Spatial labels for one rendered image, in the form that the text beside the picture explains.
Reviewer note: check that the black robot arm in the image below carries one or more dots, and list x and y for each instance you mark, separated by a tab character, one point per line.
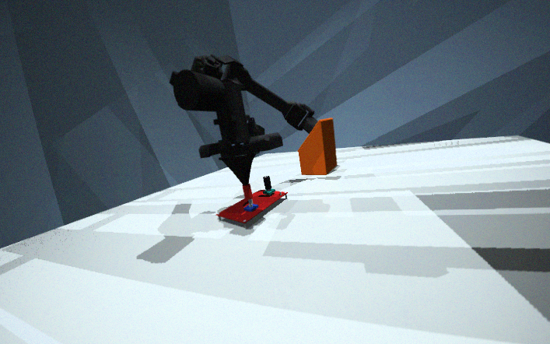
201	89

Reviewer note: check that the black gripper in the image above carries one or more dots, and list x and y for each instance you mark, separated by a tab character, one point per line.
234	130

